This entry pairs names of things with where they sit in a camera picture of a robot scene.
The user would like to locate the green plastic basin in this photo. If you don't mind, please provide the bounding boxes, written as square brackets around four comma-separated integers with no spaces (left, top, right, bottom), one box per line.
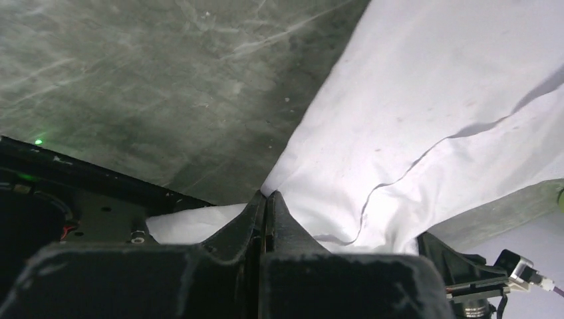
[557,189,564,213]

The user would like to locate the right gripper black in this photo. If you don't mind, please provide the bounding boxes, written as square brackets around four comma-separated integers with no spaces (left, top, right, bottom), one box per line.
[259,192,509,319]

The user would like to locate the white shirt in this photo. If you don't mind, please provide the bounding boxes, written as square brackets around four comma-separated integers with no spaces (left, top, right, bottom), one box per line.
[145,0,564,257]

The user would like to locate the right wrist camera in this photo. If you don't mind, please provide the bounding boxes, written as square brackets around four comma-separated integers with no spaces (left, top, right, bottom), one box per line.
[494,249,556,292]

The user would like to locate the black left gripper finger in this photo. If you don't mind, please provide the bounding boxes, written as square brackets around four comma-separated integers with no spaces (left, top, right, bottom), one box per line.
[1,193,266,318]

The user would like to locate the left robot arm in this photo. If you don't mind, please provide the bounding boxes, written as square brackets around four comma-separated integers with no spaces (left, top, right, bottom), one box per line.
[1,136,265,318]

